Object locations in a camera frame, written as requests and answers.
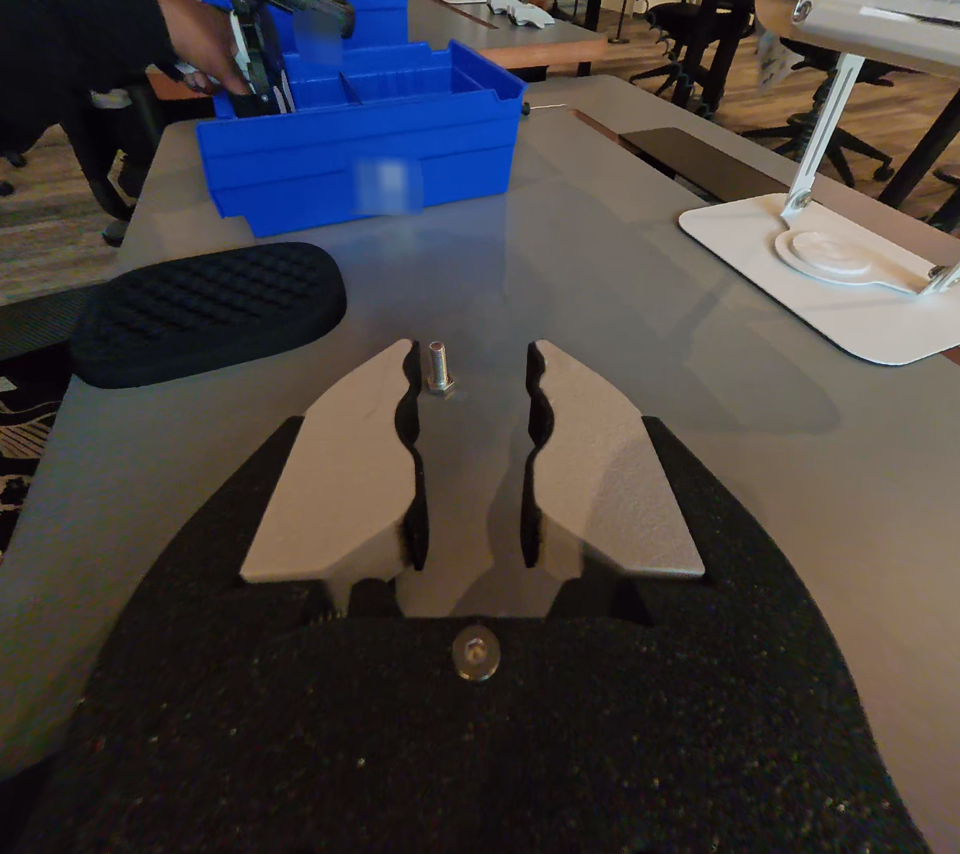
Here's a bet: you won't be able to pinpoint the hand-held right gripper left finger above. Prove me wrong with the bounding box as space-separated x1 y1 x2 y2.
238 338 430 612

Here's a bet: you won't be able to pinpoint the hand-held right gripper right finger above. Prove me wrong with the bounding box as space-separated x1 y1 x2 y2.
519 340 708 582

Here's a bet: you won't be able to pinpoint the person's printed black shirt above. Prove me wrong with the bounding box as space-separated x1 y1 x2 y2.
0 374 72 562

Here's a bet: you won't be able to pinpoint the black swivel office chair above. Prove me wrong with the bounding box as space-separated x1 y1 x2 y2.
738 40 897 189
630 0 759 120
60 81 168 249

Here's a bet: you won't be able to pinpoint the person's left hand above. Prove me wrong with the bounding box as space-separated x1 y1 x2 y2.
148 0 252 99

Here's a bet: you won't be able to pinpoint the black padded chair armrest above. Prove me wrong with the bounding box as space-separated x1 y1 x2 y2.
71 242 348 390

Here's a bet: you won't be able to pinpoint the grey neighbouring table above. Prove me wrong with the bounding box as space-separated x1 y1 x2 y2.
405 0 610 82

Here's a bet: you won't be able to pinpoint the person's black mesh chair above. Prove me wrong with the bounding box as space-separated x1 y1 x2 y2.
0 284 102 363

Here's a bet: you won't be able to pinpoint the pale grey plastic parts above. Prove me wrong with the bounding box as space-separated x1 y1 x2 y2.
487 0 558 31

